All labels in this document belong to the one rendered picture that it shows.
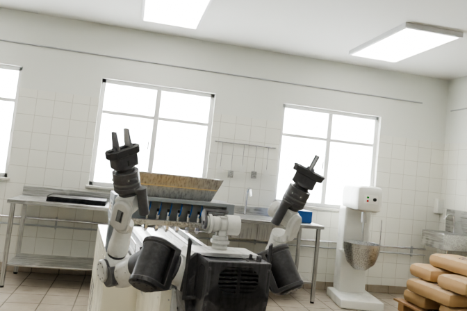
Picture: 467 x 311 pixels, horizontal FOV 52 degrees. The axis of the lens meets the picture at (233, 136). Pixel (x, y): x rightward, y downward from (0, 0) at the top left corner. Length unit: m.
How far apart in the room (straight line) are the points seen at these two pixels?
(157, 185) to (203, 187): 0.28
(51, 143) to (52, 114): 0.34
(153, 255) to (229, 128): 4.65
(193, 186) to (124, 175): 1.36
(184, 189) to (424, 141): 4.78
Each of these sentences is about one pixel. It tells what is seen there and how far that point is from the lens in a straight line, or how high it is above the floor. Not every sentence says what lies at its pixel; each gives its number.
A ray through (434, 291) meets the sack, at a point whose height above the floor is 0.37.
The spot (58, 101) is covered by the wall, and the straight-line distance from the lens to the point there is 6.04.
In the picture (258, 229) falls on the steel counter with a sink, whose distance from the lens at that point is 5.56.
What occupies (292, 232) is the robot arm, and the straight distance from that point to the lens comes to 1.83.
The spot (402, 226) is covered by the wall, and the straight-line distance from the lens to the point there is 7.01.
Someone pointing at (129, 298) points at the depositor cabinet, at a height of 0.61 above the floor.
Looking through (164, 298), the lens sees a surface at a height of 0.80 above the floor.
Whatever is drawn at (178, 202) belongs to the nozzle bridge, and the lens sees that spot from 2.86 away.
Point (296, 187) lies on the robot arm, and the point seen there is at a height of 1.34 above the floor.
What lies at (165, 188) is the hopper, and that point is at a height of 1.24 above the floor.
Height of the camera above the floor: 1.37
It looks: 4 degrees up
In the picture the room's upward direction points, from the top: 6 degrees clockwise
